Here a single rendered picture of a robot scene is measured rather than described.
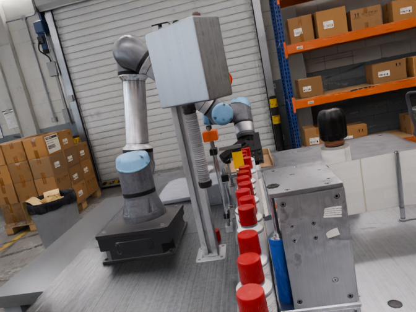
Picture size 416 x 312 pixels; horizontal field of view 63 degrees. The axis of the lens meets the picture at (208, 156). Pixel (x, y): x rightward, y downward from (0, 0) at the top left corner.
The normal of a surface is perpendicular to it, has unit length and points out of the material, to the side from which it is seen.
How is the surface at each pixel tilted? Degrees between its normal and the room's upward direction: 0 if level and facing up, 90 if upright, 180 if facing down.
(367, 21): 91
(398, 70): 90
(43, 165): 90
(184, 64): 90
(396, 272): 0
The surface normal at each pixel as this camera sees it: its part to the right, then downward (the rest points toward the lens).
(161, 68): -0.63, 0.28
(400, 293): -0.20, -0.96
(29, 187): -0.04, 0.15
